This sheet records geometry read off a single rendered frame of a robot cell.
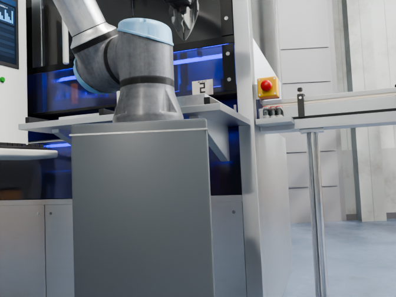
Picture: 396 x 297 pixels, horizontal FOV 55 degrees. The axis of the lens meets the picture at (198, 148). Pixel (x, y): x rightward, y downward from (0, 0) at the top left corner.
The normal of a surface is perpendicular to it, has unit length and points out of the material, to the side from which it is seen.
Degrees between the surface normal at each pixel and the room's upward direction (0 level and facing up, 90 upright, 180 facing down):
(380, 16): 90
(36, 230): 90
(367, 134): 90
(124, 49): 90
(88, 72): 122
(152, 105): 73
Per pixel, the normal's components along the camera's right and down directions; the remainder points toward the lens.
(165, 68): 0.70, -0.07
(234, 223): -0.33, -0.04
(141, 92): -0.04, -0.36
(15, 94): 0.89, -0.07
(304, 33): -0.04, -0.06
